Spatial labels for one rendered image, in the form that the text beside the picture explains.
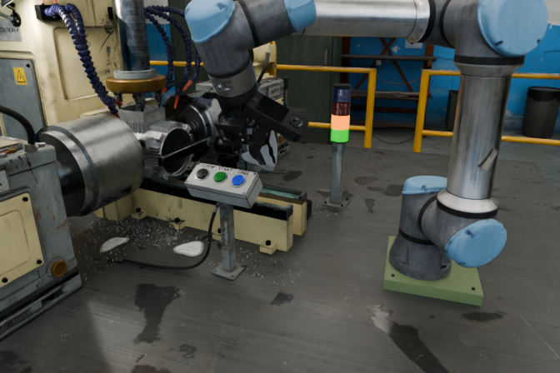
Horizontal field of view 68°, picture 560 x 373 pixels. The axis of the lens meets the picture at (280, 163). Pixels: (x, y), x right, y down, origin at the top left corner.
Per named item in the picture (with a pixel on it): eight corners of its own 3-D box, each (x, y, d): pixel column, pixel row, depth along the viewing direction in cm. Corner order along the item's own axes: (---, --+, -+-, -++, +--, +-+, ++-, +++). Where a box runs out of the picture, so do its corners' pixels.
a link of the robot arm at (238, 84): (257, 52, 68) (236, 82, 64) (264, 75, 72) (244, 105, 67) (220, 51, 71) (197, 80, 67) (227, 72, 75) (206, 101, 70)
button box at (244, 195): (190, 196, 101) (182, 182, 98) (204, 175, 106) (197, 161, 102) (251, 209, 94) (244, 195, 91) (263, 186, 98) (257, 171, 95)
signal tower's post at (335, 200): (322, 205, 144) (326, 85, 131) (329, 196, 151) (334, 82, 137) (343, 209, 141) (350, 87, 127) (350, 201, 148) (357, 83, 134)
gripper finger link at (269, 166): (252, 166, 87) (239, 134, 81) (277, 170, 85) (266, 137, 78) (246, 176, 85) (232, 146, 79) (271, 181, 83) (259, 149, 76)
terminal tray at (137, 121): (116, 131, 134) (113, 109, 131) (140, 124, 143) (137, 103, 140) (144, 135, 129) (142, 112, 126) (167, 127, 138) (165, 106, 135)
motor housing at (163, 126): (112, 179, 135) (104, 122, 129) (152, 161, 151) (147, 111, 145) (160, 190, 127) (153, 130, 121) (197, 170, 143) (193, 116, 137)
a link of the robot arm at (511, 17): (460, 236, 97) (497, -15, 79) (507, 271, 84) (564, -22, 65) (414, 242, 95) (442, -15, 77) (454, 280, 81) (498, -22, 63)
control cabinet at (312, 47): (267, 151, 465) (265, -41, 401) (280, 140, 509) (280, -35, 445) (331, 157, 445) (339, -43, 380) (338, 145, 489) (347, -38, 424)
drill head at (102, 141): (-19, 231, 103) (-45, 135, 94) (100, 182, 134) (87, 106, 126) (48, 256, 92) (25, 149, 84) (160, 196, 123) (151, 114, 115)
